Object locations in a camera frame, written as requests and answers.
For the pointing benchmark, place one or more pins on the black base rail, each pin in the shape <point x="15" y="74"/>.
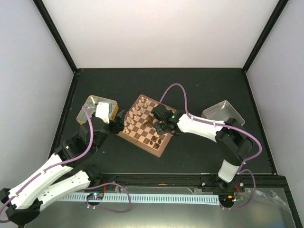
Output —
<point x="207" y="182"/>

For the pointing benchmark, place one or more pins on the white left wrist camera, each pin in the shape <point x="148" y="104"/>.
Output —
<point x="104" y="111"/>

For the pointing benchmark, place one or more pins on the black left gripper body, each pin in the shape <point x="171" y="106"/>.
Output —
<point x="118" y="126"/>

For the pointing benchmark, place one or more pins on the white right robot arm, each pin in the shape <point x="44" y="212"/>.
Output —
<point x="235" y="144"/>

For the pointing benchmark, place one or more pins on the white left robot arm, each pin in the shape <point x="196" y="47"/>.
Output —
<point x="23" y="203"/>

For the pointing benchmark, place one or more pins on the dark rook chess piece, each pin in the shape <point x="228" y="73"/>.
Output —
<point x="157" y="145"/>

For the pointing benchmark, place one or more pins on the black frame post left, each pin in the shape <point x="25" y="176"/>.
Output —
<point x="55" y="33"/>

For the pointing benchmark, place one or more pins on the wooden chess board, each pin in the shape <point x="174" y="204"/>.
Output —
<point x="139" y="126"/>

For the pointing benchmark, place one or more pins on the yellow metal tin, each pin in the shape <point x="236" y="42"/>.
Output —
<point x="93" y="100"/>

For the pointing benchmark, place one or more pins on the black frame post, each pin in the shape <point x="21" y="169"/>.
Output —
<point x="276" y="13"/>
<point x="55" y="33"/>

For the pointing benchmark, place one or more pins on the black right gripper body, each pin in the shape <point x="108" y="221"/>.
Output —
<point x="162" y="130"/>

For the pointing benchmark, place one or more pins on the black frame post right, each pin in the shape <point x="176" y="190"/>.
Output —
<point x="276" y="13"/>

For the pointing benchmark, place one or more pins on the white slotted cable duct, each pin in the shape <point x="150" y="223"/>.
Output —
<point x="143" y="198"/>

